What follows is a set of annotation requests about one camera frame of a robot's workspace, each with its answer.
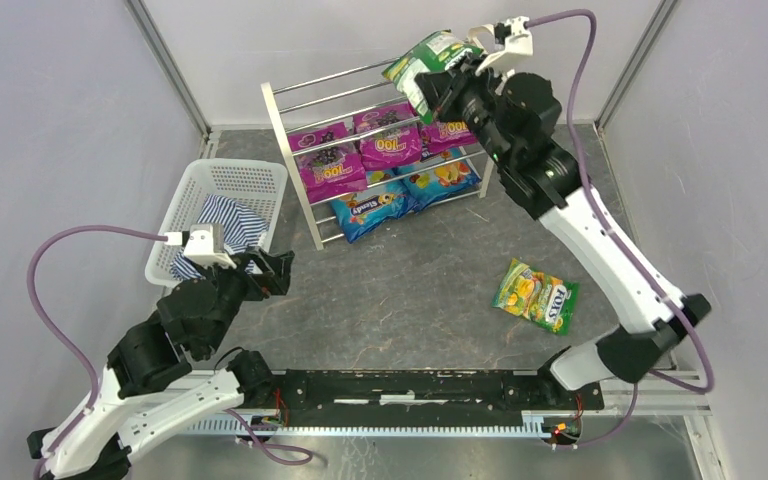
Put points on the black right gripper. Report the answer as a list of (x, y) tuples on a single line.
[(444, 93)]

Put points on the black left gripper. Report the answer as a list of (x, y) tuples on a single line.
[(263, 274)]

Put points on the purple grape candy bag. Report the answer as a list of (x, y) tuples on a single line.
[(393, 141), (331, 171), (441, 136)]

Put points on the blue Slendy candy bag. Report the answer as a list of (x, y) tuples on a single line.
[(359, 213), (437, 178)]

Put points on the green yellow Fox's candy bag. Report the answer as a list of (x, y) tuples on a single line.
[(540, 298)]

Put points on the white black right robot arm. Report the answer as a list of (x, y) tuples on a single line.
[(513, 120)]

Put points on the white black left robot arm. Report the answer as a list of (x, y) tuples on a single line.
[(126, 414)]

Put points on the cream metal shelf rack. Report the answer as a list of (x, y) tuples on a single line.
[(341, 107)]

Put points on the blue striped cloth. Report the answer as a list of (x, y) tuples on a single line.
[(242, 227)]

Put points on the white plastic basket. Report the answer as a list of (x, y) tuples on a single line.
[(259, 185)]

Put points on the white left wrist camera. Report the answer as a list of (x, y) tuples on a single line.
[(202, 245)]

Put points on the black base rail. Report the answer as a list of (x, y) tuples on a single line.
[(417, 398)]

